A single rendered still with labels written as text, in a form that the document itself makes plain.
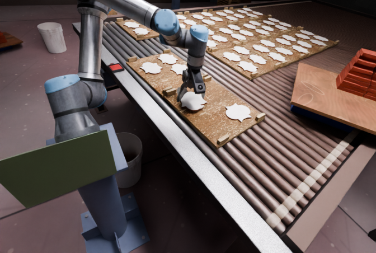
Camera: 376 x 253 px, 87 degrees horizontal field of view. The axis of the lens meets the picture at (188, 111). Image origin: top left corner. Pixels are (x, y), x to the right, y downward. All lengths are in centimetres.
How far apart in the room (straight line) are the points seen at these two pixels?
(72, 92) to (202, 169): 55
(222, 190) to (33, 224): 143
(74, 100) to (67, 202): 117
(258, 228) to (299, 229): 12
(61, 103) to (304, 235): 88
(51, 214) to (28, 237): 17
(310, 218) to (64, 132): 86
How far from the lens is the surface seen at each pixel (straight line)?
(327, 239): 205
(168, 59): 138
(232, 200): 76
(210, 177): 78
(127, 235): 164
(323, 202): 88
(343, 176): 101
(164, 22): 70
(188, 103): 97
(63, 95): 81
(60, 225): 180
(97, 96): 92
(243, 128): 96
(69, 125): 79
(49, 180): 77
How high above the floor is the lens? 158
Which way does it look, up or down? 42 degrees down
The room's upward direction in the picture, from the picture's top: 9 degrees clockwise
